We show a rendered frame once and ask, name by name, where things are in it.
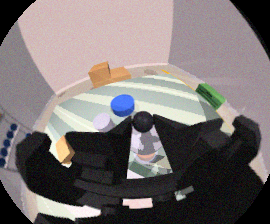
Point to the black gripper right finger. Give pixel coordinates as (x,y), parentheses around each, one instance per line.
(178,140)

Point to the glass coffee press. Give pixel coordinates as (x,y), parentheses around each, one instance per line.
(144,141)

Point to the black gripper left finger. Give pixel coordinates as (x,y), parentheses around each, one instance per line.
(115,143)

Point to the brown rectangular block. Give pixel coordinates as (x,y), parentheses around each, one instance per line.
(65,151)

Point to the blue short cylinder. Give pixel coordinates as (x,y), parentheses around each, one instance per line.
(123,105)

